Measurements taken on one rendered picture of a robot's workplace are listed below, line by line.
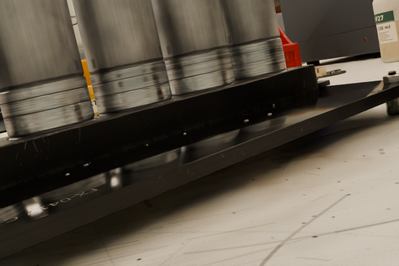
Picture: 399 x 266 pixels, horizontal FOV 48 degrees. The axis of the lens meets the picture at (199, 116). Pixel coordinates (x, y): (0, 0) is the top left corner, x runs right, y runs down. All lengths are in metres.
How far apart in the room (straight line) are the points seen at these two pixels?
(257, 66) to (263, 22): 0.02
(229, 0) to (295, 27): 0.38
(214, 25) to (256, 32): 0.02
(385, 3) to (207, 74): 0.26
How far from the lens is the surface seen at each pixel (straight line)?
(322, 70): 0.36
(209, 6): 0.15
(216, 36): 0.15
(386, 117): 0.16
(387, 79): 0.16
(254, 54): 0.17
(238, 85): 0.15
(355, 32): 0.48
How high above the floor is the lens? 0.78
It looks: 7 degrees down
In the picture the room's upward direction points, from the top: 12 degrees counter-clockwise
